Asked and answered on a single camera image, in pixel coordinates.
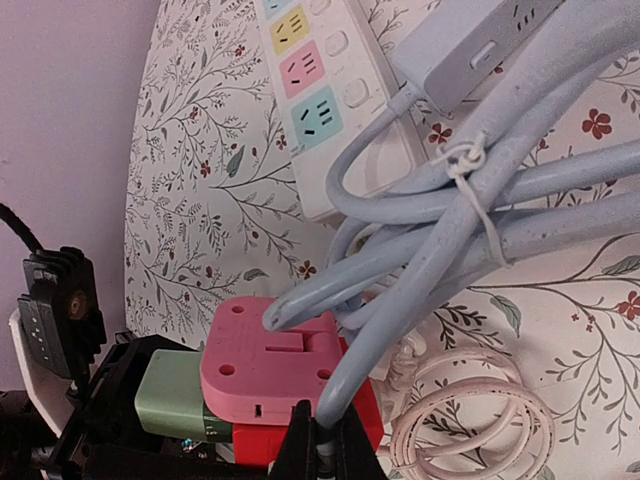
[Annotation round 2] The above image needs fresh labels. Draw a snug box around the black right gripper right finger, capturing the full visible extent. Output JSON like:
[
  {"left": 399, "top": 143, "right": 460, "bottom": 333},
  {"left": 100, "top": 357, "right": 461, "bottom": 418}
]
[{"left": 334, "top": 405, "right": 388, "bottom": 480}]

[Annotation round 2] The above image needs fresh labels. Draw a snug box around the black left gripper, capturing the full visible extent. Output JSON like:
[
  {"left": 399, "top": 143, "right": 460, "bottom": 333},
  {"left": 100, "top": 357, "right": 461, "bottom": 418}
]
[{"left": 1, "top": 335, "right": 267, "bottom": 479}]

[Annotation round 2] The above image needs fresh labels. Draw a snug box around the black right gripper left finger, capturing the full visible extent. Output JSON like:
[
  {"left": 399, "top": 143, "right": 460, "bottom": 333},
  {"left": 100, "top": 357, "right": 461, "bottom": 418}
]
[{"left": 268, "top": 400, "right": 318, "bottom": 480}]

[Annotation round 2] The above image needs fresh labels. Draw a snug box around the red cube socket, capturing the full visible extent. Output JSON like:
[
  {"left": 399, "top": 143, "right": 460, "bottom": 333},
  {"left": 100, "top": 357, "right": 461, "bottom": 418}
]
[{"left": 232, "top": 379, "right": 384, "bottom": 468}]

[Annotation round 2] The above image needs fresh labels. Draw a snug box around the green plug adapter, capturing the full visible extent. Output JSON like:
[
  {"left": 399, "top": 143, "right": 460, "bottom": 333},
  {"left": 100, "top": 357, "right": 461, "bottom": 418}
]
[{"left": 134, "top": 349, "right": 232, "bottom": 443}]

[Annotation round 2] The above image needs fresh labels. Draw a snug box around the pink plug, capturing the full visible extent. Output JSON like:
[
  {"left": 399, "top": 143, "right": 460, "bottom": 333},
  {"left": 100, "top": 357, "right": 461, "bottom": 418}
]
[{"left": 200, "top": 296, "right": 342, "bottom": 426}]

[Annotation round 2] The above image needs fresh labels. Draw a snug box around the light blue cable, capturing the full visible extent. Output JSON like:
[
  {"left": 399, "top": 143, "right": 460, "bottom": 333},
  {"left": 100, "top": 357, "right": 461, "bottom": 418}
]
[{"left": 262, "top": 0, "right": 640, "bottom": 431}]

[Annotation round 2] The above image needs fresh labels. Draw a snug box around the white multicolour power strip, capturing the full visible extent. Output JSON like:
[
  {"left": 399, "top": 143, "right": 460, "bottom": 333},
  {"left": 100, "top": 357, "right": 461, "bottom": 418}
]
[{"left": 255, "top": 0, "right": 399, "bottom": 223}]

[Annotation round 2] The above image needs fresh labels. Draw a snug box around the floral patterned table mat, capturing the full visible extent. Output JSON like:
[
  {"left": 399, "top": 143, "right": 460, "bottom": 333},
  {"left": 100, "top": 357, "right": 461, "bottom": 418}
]
[{"left": 125, "top": 1, "right": 639, "bottom": 479}]

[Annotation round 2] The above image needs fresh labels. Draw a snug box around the light blue power strip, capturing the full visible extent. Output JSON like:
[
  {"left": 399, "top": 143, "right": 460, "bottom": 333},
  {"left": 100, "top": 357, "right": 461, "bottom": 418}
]
[{"left": 389, "top": 0, "right": 560, "bottom": 113}]

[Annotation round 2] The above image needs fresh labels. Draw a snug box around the pink coiled cable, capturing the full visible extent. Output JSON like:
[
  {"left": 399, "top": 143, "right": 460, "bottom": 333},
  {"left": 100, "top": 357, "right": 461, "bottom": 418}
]
[{"left": 384, "top": 334, "right": 557, "bottom": 480}]

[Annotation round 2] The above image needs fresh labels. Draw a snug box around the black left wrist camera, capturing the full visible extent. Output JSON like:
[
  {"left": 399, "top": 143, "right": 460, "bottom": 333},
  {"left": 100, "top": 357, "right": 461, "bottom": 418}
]
[{"left": 18, "top": 247, "right": 106, "bottom": 383}]

